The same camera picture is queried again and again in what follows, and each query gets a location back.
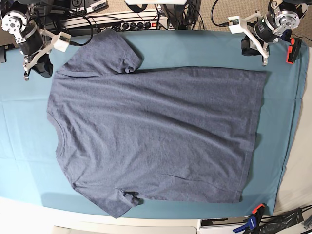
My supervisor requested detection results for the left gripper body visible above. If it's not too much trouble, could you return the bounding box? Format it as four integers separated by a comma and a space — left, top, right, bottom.
246, 13, 278, 66

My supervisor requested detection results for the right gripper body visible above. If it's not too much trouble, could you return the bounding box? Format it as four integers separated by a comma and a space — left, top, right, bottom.
19, 28, 53, 81

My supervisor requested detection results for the blue-grey heathered T-shirt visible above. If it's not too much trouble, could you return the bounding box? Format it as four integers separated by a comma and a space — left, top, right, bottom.
47, 29, 267, 218

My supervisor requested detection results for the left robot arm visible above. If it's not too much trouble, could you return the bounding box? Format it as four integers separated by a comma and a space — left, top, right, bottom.
241, 0, 311, 65

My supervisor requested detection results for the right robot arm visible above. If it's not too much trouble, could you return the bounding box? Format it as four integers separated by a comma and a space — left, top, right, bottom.
0, 0, 53, 80

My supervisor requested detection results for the black clamp left edge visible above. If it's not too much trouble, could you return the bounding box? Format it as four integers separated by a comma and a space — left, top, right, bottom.
0, 43, 15, 63

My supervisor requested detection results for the orange black clamp top right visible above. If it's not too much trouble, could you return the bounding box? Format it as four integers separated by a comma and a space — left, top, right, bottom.
286, 38, 302, 64

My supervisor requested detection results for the white power strip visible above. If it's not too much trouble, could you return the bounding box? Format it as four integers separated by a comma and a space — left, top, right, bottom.
107, 19, 169, 31

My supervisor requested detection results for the black plastic bag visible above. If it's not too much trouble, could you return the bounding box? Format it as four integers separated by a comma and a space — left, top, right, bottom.
258, 208, 304, 234

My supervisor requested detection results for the orange blue clamp bottom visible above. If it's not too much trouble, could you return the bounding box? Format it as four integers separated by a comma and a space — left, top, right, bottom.
233, 203, 266, 234

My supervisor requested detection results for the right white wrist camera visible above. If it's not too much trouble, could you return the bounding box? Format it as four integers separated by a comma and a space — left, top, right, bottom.
54, 32, 71, 52

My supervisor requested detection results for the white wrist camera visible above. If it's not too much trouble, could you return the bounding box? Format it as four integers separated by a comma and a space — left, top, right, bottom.
228, 16, 243, 34
54, 32, 71, 52

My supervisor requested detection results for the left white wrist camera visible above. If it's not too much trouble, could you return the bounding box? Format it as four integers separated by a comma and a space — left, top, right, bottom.
228, 16, 243, 34

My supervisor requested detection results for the camera black cable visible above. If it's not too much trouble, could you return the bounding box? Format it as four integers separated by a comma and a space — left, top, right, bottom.
210, 0, 230, 27
48, 9, 94, 47

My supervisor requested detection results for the white overhead camera mount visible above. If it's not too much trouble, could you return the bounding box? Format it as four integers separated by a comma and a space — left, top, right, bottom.
125, 0, 187, 5

